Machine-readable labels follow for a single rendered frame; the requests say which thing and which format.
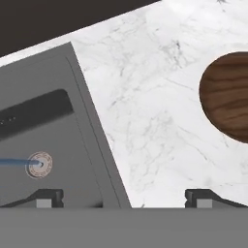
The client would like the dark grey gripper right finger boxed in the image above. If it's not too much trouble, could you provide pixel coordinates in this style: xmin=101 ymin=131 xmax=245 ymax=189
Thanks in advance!
xmin=184 ymin=188 xmax=248 ymax=209

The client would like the grey kitchen sink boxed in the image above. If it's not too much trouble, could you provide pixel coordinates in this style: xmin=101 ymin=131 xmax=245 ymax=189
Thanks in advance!
xmin=0 ymin=42 xmax=133 ymax=209

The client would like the brown wooden bowl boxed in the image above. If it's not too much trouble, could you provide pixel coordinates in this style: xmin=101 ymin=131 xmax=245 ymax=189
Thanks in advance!
xmin=199 ymin=51 xmax=248 ymax=144

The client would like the round sink drain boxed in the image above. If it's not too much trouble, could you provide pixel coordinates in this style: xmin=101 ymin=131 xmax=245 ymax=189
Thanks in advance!
xmin=24 ymin=151 xmax=53 ymax=180

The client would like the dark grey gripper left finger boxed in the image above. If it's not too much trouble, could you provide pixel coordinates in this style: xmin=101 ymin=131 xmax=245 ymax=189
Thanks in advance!
xmin=0 ymin=188 xmax=65 ymax=209

